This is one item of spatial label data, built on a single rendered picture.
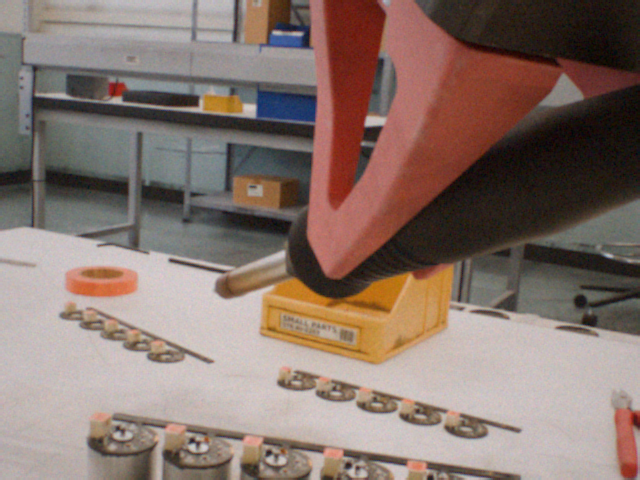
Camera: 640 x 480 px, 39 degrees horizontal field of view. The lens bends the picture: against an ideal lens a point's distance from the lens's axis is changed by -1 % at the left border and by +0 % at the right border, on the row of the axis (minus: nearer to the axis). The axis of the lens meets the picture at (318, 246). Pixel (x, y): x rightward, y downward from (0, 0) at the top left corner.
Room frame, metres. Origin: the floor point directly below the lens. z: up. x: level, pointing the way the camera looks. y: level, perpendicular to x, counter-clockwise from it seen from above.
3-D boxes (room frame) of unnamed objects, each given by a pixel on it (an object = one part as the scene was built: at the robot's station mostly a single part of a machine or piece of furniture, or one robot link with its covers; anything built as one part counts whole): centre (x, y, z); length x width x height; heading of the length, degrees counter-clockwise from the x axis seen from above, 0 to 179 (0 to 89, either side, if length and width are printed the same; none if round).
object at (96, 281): (0.73, 0.18, 0.76); 0.06 x 0.06 x 0.01
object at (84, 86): (3.51, 0.93, 0.80); 0.15 x 0.12 x 0.10; 173
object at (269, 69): (3.15, 0.56, 0.90); 1.30 x 0.06 x 0.12; 63
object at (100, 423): (0.30, 0.07, 0.82); 0.01 x 0.01 x 0.01; 79
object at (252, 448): (0.29, 0.02, 0.82); 0.01 x 0.01 x 0.01; 79
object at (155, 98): (3.36, 0.62, 0.77); 0.24 x 0.16 x 0.04; 59
